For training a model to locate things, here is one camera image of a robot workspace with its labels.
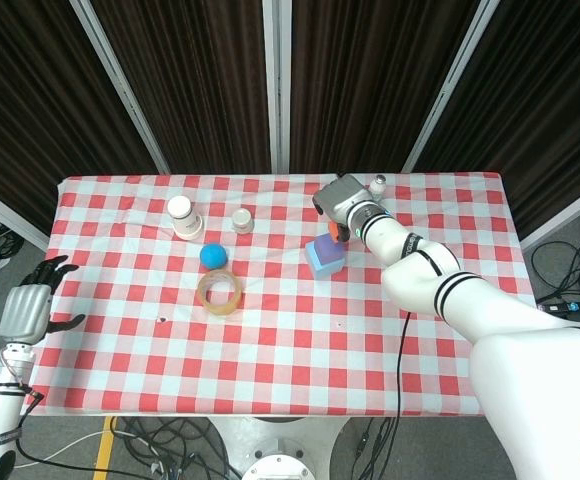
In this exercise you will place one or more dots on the small white jar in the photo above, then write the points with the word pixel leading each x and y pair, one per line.
pixel 242 220

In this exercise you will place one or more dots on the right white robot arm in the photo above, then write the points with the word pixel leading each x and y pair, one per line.
pixel 520 350

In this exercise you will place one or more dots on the dark brown partition panel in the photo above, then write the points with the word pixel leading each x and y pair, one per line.
pixel 540 100
pixel 370 85
pixel 35 100
pixel 195 85

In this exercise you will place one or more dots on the blue ball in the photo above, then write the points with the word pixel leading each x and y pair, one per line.
pixel 213 256

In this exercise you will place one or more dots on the small orange cube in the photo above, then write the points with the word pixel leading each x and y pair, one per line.
pixel 331 227

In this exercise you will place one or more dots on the black power strip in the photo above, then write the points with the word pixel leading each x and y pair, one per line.
pixel 577 306

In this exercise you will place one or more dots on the red white checkered tablecloth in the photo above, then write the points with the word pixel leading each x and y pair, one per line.
pixel 270 370

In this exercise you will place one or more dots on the white partition post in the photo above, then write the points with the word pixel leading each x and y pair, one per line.
pixel 120 85
pixel 450 85
pixel 277 85

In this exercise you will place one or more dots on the large light blue cube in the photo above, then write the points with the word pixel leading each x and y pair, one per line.
pixel 320 271

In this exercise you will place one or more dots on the white grey robot base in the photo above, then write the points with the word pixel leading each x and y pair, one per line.
pixel 280 450

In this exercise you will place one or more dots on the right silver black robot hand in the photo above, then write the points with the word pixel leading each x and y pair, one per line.
pixel 342 197

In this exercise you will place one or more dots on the white partition base rail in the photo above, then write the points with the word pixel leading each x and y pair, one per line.
pixel 565 212
pixel 5 212

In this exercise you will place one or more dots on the purple cube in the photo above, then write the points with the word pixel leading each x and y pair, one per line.
pixel 327 250

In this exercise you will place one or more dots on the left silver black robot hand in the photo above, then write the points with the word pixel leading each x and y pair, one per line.
pixel 25 310

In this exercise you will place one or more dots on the white drink bottle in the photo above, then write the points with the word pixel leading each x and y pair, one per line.
pixel 379 186

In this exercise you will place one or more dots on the clear yellowish tape roll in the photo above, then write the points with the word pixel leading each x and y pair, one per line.
pixel 203 300

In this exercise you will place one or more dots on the white paper cup stack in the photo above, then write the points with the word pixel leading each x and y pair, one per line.
pixel 182 212

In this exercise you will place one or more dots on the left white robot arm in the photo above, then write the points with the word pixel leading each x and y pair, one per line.
pixel 0 410

